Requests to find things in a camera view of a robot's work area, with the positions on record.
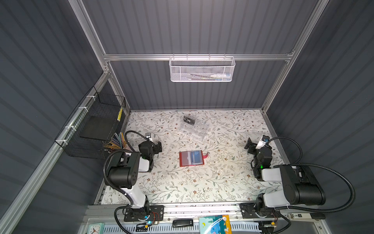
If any red leather card holder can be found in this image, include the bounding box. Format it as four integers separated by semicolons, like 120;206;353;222
179;150;209;167

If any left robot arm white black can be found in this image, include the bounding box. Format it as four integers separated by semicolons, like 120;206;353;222
103;140;162;214

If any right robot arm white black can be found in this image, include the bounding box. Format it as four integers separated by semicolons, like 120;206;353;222
244;135;326;214

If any bundle of coloured pencils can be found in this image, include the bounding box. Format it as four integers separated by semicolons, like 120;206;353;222
103;132;127;153

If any yellow marker in basket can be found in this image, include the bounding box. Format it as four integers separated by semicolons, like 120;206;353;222
117;107;123;122

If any clear acrylic organizer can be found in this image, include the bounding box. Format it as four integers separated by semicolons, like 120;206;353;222
180;115;210;141

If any black notebook in basket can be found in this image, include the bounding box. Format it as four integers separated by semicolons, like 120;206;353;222
80;116;117;140

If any colourful picture book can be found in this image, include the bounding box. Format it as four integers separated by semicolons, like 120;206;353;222
199;215;232;234

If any small black device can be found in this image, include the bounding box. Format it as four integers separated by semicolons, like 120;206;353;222
172;219;193;228

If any white marker in basket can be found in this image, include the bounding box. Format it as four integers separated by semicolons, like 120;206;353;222
190;73;232;81

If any teal alarm clock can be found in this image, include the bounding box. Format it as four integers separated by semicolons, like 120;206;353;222
86;223;105;234

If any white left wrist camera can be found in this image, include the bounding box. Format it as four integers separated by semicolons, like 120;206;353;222
145;133;154;142

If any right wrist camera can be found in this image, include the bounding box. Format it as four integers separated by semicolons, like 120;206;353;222
256;135;270;150

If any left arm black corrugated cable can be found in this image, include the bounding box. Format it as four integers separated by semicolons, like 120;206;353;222
103;130;153;234

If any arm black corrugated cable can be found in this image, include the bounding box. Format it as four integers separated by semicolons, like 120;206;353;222
267;136;356;213
103;130;153;234

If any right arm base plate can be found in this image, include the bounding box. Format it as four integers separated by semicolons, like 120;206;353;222
239;202;280;219

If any black wire wall basket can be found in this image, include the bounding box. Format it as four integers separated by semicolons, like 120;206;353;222
55;90;126;160

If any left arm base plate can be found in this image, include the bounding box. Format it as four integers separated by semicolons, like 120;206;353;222
123;205;165;222

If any white mesh wall basket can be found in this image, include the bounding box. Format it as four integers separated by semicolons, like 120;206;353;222
168;55;236;82

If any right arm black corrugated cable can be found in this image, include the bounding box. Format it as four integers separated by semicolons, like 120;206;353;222
267;136;356;213

